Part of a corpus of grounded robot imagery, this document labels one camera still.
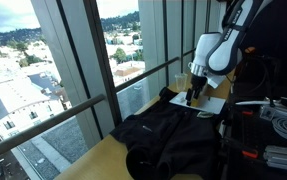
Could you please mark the clear plastic cup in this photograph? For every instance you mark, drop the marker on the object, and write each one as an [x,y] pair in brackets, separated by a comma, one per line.
[181,82]

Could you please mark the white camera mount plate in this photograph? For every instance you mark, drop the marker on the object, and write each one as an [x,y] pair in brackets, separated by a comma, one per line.
[216,81]

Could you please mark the folded dollar bill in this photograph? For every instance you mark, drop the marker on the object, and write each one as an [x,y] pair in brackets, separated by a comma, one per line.
[205,114]

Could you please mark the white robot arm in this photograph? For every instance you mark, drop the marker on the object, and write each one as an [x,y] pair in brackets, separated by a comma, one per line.
[223,50]

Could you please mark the grey metal handrail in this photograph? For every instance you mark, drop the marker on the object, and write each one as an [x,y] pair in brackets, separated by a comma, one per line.
[49,123]

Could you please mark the aluminium profile rail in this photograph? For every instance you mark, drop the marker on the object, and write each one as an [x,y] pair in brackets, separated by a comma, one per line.
[283,113]
[283,158]

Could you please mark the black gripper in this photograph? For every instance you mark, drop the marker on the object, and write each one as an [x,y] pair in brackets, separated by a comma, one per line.
[199,83]

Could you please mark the black zippered bag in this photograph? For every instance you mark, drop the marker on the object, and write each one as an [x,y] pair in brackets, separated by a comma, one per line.
[169,143]

